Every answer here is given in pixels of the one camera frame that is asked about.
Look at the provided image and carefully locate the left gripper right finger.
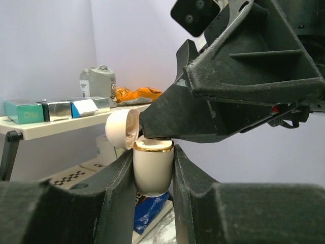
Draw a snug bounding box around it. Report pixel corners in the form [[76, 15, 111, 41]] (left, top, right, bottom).
[[173, 146, 324, 243]]

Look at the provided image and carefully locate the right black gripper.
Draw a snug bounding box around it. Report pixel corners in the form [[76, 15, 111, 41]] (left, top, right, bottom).
[[182, 0, 325, 128]]

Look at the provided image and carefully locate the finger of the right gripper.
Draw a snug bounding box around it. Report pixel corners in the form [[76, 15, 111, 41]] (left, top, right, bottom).
[[140, 40, 271, 143]]

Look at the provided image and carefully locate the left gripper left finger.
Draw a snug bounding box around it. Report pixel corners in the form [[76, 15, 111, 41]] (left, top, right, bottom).
[[1, 150, 136, 243]]

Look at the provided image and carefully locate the beige earbud charging case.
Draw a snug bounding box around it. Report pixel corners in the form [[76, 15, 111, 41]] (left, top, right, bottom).
[[105, 109, 175, 197]]

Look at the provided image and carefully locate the blue Doritos bag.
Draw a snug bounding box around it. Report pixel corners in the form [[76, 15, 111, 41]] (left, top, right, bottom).
[[134, 192, 170, 234]]

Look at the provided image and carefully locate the toilet paper roll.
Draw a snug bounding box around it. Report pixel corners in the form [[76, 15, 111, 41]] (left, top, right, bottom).
[[96, 135, 125, 166]]

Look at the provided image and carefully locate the orange honey dijon chips bag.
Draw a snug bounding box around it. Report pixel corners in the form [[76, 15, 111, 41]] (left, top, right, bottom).
[[116, 87, 163, 106]]

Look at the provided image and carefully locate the white popcorn tub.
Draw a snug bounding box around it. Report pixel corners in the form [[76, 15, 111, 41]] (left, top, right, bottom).
[[79, 65, 117, 108]]

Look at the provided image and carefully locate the silver blue toothpaste box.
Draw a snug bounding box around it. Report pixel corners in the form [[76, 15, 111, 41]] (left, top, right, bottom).
[[71, 99, 98, 118]]

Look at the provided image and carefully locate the grey toothpaste box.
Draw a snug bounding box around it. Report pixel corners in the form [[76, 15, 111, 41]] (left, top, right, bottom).
[[40, 101, 72, 122]]

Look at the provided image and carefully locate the teal toothpaste box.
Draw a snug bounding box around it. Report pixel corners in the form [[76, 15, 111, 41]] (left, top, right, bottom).
[[4, 100, 44, 125]]

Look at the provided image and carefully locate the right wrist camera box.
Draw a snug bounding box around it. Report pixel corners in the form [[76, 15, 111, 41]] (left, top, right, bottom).
[[170, 0, 225, 52]]

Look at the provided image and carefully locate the black frame cream shelf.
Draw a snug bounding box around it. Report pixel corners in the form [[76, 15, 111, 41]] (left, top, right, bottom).
[[0, 103, 153, 190]]

